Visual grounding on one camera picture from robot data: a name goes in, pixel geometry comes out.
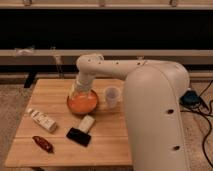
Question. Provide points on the orange bowl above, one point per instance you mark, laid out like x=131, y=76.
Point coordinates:
x=82, y=103

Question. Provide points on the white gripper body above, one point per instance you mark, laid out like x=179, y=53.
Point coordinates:
x=82, y=84

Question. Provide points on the long metal rail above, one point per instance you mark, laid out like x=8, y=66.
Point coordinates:
x=107, y=53

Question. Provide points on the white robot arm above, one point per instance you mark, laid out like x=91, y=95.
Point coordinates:
x=151, y=93

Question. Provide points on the clear plastic cup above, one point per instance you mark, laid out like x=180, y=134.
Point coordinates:
x=112, y=95

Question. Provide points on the red pepper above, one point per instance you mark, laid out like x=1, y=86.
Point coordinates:
x=43, y=143

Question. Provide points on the blue power adapter box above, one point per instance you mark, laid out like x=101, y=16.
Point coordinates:
x=190, y=99

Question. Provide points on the black and cream sponge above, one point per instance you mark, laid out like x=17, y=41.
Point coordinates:
x=80, y=134

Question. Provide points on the wooden table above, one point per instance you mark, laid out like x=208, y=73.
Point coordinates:
x=109, y=141

